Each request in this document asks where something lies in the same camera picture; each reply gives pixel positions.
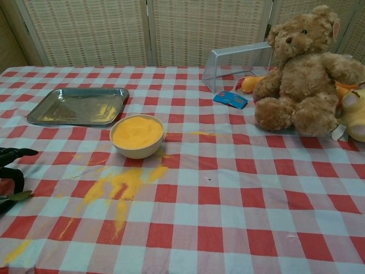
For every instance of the silver black robot left hand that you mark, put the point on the silver black robot left hand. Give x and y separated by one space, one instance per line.
14 179

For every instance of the dark metal spoon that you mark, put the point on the dark metal spoon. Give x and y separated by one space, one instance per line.
22 195

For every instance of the yellow powder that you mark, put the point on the yellow powder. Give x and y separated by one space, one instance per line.
128 179

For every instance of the cream ceramic bowl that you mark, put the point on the cream ceramic bowl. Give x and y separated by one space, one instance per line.
137 153

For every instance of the stainless steel rectangular tray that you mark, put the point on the stainless steel rectangular tray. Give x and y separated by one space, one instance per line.
71 105

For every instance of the woven bamboo folding screen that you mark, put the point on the woven bamboo folding screen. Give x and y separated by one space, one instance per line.
85 28

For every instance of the red white checkered tablecloth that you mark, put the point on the red white checkered tablecloth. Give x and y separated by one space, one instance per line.
228 214

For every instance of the blue card package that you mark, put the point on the blue card package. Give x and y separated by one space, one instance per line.
228 98

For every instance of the silver mesh metal rack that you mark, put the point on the silver mesh metal rack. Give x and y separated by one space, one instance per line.
228 51

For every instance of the brown teddy bear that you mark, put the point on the brown teddy bear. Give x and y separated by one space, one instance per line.
305 80

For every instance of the yellow plush toy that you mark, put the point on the yellow plush toy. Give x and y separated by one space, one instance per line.
356 120

